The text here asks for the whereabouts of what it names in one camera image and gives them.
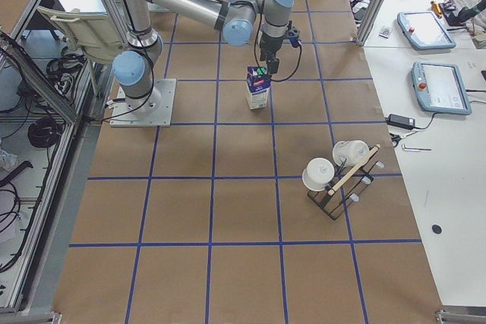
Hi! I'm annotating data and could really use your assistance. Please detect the teach pendant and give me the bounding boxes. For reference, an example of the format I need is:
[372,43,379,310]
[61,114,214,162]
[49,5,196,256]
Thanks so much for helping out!
[397,11,456,50]
[411,61,472,115]

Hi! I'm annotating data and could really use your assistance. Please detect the white mug on rack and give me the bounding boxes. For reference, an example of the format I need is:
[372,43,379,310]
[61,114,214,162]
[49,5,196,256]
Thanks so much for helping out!
[302,157,335,192]
[333,140,369,167]

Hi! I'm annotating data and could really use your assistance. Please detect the black wire mug rack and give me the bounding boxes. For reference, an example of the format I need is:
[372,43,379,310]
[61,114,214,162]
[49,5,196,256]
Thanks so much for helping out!
[307,144,384,221]

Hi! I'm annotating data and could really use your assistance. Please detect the white mug on rack back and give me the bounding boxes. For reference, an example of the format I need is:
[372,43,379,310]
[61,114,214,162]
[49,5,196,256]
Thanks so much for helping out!
[333,140,369,167]

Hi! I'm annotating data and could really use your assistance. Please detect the lower teach pendant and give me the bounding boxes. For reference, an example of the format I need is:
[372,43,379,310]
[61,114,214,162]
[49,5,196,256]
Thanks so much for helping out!
[411,61,472,115]

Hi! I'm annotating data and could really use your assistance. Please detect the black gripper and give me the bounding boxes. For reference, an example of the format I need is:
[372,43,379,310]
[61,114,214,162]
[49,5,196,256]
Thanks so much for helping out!
[259,22,300,74]

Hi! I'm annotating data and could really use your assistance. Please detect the white mug on rack front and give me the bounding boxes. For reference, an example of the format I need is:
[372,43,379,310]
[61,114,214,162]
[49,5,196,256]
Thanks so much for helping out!
[302,157,335,192]

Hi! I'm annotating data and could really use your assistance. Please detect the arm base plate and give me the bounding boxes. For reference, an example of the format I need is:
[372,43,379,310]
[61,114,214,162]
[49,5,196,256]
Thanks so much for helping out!
[109,78,177,127]

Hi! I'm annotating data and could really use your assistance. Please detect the blue white milk carton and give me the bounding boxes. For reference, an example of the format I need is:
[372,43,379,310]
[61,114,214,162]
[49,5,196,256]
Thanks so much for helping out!
[246,66,271,110]

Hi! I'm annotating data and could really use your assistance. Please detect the black power adapter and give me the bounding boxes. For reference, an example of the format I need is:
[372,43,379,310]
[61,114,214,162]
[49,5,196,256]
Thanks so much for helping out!
[386,114,415,131]

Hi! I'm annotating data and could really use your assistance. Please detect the upper teach pendant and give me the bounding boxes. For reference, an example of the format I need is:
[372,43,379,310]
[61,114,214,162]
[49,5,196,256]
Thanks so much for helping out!
[397,11,456,50]

